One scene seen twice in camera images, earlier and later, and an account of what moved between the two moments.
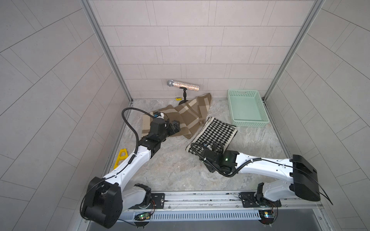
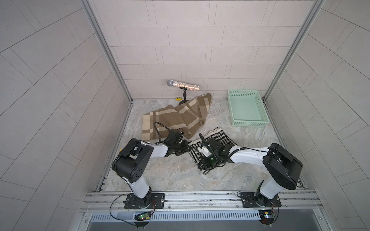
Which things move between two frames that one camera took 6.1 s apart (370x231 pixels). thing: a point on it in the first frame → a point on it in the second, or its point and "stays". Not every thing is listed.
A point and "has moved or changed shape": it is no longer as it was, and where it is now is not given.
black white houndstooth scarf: (214, 130) has moved or changed shape
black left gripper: (176, 128) → (184, 146)
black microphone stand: (184, 95) stays
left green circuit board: (142, 216) stays
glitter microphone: (182, 85) stays
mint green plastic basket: (246, 109) stays
